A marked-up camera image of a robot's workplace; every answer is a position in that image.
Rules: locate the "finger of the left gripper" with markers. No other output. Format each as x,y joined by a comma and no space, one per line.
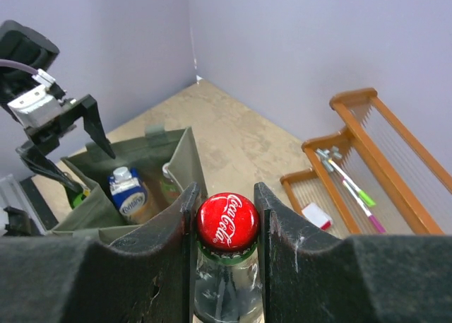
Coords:
93,124
40,165

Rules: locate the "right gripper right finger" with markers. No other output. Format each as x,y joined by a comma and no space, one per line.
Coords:
308,275

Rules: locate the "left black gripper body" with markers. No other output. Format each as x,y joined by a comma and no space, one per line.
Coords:
45,139

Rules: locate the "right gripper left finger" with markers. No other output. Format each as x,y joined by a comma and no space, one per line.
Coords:
147,275

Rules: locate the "green canvas bag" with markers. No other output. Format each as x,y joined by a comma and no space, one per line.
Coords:
146,176

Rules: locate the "blue juice carton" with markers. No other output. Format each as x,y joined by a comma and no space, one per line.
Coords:
130,196

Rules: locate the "dark cola bottle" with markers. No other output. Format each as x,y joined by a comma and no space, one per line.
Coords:
227,286

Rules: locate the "orange juice plastic bottle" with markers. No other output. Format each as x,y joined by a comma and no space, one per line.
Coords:
169,188

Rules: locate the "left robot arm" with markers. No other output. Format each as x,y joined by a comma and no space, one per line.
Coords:
23,52

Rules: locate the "green round glass bottle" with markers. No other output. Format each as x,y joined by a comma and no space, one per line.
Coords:
77,195

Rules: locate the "white red eraser box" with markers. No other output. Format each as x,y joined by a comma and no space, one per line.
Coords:
317,216

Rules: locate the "pink capped marker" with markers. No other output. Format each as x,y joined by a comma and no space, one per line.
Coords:
378,226

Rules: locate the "green capped marker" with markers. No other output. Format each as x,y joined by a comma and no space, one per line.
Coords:
361,194

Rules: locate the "orange wooden shelf rack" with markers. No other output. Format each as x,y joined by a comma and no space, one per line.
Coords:
411,189

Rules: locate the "grey marker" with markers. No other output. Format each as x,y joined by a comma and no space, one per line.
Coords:
326,154

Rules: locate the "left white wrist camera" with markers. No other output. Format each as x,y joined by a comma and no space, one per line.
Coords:
41,104

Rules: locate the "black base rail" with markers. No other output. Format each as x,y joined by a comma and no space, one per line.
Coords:
23,209

